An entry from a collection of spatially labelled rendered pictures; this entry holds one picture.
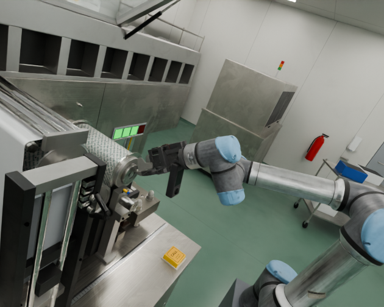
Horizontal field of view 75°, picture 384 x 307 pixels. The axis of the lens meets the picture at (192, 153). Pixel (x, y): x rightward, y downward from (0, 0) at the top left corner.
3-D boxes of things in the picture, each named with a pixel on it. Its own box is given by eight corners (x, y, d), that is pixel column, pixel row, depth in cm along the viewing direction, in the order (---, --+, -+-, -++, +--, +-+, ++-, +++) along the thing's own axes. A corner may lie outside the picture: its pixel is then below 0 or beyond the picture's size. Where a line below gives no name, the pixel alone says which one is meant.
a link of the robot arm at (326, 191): (389, 181, 75) (229, 145, 87) (406, 198, 65) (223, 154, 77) (373, 214, 79) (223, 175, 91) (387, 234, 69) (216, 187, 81)
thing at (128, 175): (120, 176, 80) (137, 161, 83) (116, 173, 80) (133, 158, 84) (125, 187, 86) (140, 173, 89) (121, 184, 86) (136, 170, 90)
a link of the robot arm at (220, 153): (237, 169, 65) (228, 137, 63) (200, 174, 70) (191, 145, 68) (245, 158, 71) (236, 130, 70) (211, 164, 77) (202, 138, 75)
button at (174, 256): (175, 268, 101) (178, 264, 100) (162, 257, 103) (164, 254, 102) (184, 259, 107) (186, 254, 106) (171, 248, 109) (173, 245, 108)
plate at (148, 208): (133, 226, 103) (138, 214, 101) (69, 176, 116) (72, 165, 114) (156, 210, 117) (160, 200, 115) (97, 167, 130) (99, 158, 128)
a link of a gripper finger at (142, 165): (131, 158, 84) (153, 153, 80) (136, 175, 85) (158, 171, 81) (125, 161, 82) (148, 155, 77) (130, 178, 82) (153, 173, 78)
